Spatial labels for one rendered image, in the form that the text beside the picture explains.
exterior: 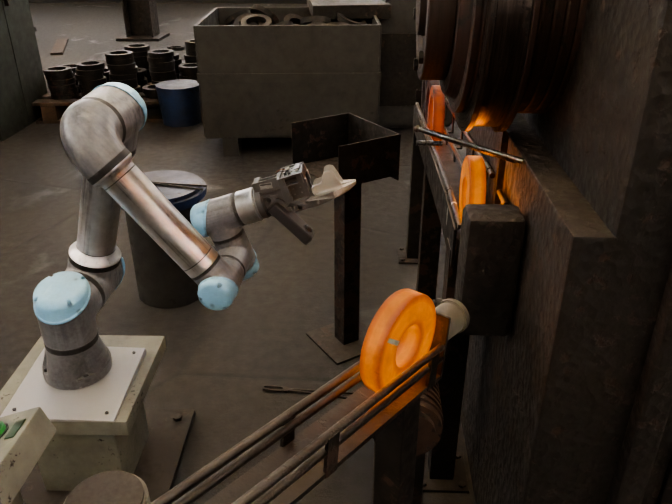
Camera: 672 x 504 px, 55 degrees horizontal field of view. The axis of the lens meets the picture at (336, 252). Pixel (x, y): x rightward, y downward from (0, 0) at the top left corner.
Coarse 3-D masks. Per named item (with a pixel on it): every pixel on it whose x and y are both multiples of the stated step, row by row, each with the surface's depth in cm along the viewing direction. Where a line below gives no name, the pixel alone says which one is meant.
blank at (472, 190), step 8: (464, 160) 135; (472, 160) 130; (480, 160) 130; (464, 168) 135; (472, 168) 128; (480, 168) 128; (464, 176) 135; (472, 176) 127; (480, 176) 127; (464, 184) 137; (472, 184) 127; (480, 184) 127; (464, 192) 138; (472, 192) 127; (480, 192) 127; (464, 200) 138; (472, 200) 127; (480, 200) 127
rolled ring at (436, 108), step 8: (432, 88) 195; (440, 88) 193; (432, 96) 195; (440, 96) 191; (432, 104) 204; (440, 104) 190; (432, 112) 205; (440, 112) 190; (432, 120) 193; (440, 120) 191; (432, 128) 193; (440, 128) 192; (432, 136) 194
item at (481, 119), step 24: (504, 0) 96; (528, 0) 96; (504, 24) 98; (528, 24) 98; (504, 48) 100; (480, 72) 103; (504, 72) 103; (480, 96) 106; (504, 96) 107; (456, 120) 130; (480, 120) 115
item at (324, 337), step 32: (320, 128) 193; (352, 128) 197; (384, 128) 183; (320, 160) 198; (352, 160) 172; (384, 160) 178; (352, 192) 186; (352, 224) 191; (352, 256) 196; (352, 288) 202; (352, 320) 207; (352, 352) 206
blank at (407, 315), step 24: (384, 312) 87; (408, 312) 88; (432, 312) 95; (384, 336) 85; (408, 336) 95; (432, 336) 97; (360, 360) 87; (384, 360) 86; (408, 360) 94; (384, 384) 89
